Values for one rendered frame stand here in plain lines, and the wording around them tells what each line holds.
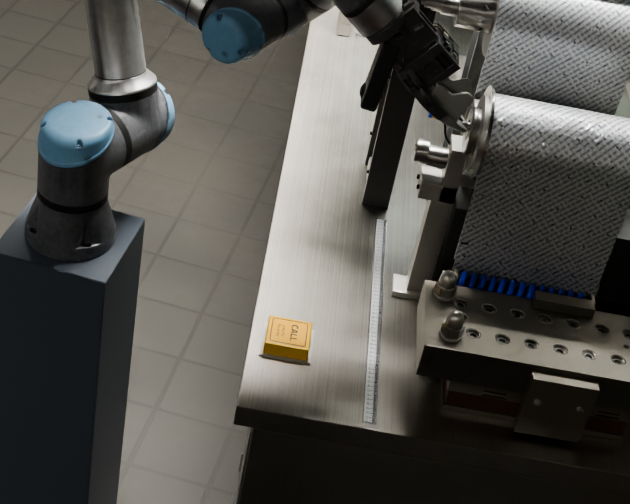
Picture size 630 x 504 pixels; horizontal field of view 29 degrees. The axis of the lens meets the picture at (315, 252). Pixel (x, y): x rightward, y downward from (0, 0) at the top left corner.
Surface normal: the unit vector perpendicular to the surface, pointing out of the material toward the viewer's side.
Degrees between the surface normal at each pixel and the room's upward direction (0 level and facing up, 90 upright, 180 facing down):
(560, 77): 92
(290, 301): 0
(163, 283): 0
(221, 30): 90
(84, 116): 7
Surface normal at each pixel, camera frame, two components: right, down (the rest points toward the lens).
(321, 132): 0.16, -0.79
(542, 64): -0.08, 0.61
